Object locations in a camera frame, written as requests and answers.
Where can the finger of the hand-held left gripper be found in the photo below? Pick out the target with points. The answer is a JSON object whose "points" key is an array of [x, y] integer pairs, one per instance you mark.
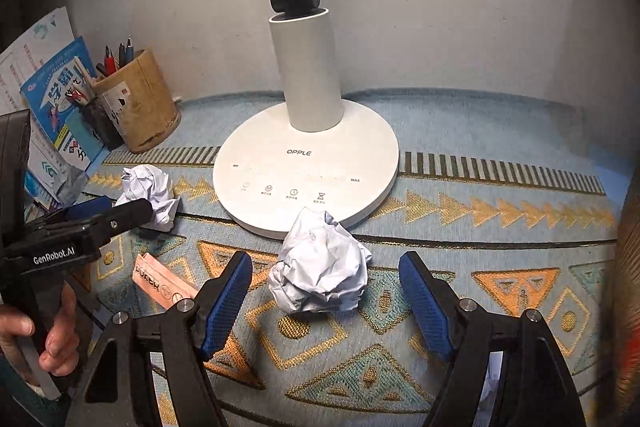
{"points": [[87, 208], [125, 217]]}

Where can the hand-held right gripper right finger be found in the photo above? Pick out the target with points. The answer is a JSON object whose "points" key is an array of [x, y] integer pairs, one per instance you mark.
{"points": [[425, 307]]}

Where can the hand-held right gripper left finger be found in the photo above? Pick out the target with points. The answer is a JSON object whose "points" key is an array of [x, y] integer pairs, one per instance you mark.
{"points": [[225, 302]]}

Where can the white paper ball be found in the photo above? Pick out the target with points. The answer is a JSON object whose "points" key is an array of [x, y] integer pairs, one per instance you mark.
{"points": [[147, 187], [320, 267]]}

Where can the person's left hand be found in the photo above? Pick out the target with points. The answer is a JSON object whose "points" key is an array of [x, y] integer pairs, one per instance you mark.
{"points": [[62, 332]]}

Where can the silver foil pouch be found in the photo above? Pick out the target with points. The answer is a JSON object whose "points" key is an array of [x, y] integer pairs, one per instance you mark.
{"points": [[70, 184]]}

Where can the pink printed paper wrapper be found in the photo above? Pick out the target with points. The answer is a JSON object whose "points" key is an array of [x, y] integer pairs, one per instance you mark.
{"points": [[160, 279]]}

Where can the black mesh pen holder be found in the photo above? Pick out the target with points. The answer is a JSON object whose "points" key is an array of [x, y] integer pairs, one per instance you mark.
{"points": [[102, 124]]}

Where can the patterned blue desk mat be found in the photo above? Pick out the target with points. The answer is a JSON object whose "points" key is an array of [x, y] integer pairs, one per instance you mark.
{"points": [[500, 247]]}

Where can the bamboo pen holder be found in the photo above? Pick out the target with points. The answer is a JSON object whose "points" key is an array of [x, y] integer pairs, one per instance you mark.
{"points": [[140, 107]]}

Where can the blue printed booklet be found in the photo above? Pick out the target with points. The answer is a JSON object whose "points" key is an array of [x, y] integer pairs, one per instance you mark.
{"points": [[55, 92]]}

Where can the bunch of ballpoint pens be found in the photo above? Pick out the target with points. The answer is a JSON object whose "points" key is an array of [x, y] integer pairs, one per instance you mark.
{"points": [[117, 57]]}

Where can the row of upright books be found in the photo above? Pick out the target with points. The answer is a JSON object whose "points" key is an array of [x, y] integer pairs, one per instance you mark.
{"points": [[15, 72]]}

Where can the white desk lamp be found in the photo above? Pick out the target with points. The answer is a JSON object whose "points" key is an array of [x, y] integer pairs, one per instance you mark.
{"points": [[305, 157]]}

